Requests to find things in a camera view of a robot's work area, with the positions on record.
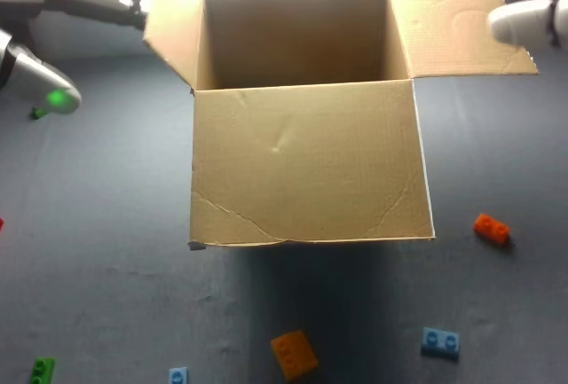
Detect brown cardboard box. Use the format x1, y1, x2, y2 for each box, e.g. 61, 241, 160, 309
141, 0, 540, 251

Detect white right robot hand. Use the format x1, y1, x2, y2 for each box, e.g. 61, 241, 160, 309
485, 0, 568, 48

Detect small orange-red toy brick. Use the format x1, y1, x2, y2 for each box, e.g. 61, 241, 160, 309
472, 213, 511, 247

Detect blue two-stud toy brick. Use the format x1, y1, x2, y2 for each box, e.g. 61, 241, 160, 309
420, 326, 461, 361

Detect large orange toy brick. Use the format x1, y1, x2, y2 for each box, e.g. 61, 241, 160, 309
269, 329, 320, 381

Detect grey tablecloth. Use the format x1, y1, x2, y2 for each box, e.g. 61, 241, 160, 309
0, 53, 568, 384

